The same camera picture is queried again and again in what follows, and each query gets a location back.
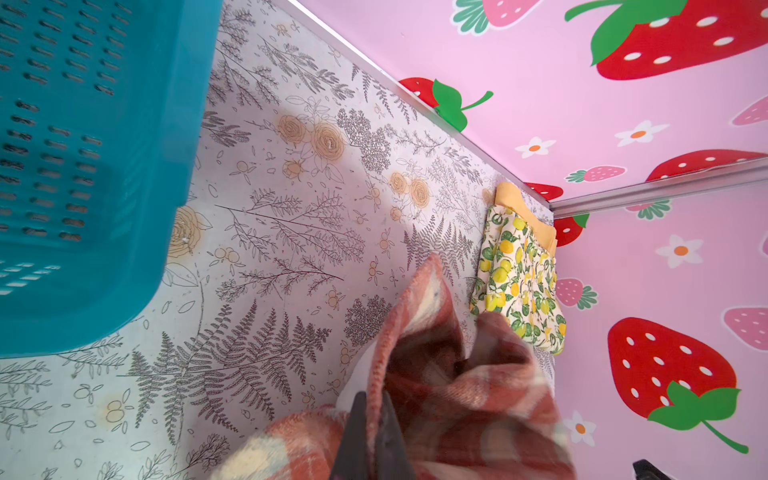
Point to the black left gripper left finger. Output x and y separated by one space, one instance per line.
351 462

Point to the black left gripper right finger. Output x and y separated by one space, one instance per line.
391 461

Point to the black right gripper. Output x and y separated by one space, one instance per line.
645 470

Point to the red plaid skirt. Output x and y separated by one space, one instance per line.
484 411

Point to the lemon print skirt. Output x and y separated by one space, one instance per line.
516 278

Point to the yellow skirt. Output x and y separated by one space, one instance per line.
508 195

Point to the teal plastic basket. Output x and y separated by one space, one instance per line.
101 109

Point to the aluminium frame post right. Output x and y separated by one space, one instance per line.
731 176

